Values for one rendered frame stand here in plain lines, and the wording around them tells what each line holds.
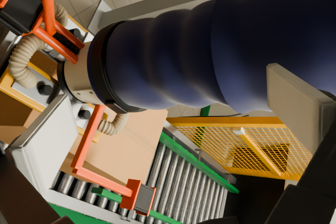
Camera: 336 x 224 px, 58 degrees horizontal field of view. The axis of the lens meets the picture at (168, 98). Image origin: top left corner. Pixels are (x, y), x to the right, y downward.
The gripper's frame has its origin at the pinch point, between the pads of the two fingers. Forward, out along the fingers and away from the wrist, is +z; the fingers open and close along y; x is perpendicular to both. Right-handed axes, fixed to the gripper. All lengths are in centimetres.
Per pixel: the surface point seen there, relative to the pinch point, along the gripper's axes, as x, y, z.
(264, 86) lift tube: -9.9, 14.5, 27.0
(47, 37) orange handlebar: 0, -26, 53
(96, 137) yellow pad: -34, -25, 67
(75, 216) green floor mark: -134, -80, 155
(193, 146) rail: -109, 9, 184
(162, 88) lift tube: -11.4, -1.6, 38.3
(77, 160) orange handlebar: -30, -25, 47
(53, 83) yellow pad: -14, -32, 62
